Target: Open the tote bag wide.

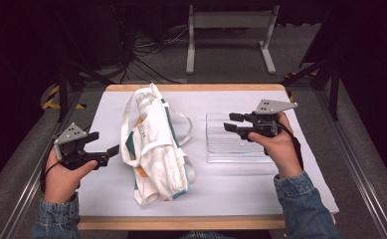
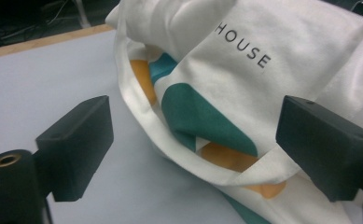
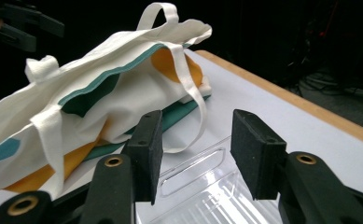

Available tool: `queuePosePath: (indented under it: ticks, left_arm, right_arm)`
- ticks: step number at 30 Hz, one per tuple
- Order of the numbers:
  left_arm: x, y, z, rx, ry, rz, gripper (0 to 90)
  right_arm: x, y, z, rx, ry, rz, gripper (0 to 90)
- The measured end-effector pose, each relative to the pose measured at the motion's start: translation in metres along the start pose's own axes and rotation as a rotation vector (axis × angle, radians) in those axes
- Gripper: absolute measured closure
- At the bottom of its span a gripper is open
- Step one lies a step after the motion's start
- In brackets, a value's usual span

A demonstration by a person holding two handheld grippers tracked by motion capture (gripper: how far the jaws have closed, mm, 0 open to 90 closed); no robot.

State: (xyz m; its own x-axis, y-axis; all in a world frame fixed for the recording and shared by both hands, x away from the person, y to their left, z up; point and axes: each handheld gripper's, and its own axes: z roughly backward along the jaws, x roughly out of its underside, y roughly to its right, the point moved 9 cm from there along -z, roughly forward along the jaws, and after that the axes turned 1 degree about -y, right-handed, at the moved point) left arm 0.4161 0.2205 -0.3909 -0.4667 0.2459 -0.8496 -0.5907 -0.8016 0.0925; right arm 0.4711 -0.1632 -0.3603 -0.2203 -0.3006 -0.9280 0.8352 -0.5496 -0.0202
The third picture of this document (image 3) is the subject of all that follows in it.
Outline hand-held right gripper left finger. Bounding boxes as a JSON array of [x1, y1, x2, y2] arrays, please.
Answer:
[[88, 109, 164, 224]]

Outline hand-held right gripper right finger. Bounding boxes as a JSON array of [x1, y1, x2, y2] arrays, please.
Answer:
[[230, 108, 363, 224]]

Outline white tote bag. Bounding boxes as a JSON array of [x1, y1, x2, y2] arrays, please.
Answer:
[[0, 2, 214, 200]]

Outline clear plastic tray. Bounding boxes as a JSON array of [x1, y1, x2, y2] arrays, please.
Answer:
[[135, 134, 283, 224]]

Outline floor cables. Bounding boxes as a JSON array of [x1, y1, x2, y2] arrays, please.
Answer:
[[294, 69, 363, 99]]

